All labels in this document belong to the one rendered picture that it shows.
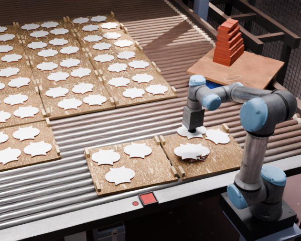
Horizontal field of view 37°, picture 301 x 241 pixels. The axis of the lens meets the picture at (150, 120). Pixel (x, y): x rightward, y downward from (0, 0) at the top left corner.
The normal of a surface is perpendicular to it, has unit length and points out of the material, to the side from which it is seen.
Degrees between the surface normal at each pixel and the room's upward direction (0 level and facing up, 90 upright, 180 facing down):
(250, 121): 84
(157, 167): 0
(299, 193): 0
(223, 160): 0
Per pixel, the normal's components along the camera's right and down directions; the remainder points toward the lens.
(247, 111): -0.88, 0.15
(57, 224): 0.04, -0.81
